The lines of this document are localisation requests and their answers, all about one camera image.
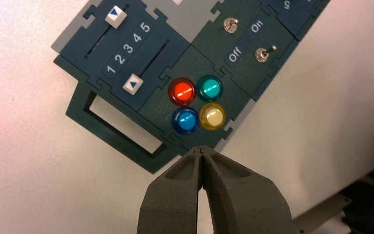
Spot red round push button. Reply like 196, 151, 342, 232
168, 77, 196, 107

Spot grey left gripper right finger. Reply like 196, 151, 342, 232
201, 145, 300, 234

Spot yellow round push button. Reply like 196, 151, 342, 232
199, 102, 226, 131

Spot grey metal bracket plate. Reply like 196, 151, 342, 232
293, 193, 352, 234

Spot green round push button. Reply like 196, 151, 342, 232
195, 74, 224, 103

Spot blue round push button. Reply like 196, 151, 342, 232
171, 107, 200, 136

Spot small metal toggle switch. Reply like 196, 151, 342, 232
255, 44, 277, 63
223, 18, 239, 34

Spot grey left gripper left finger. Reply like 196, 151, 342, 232
137, 147, 204, 234

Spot white slider knob blue triangle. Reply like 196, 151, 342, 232
122, 73, 144, 96
104, 4, 128, 30

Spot modular dark teal control board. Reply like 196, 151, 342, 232
51, 0, 331, 175

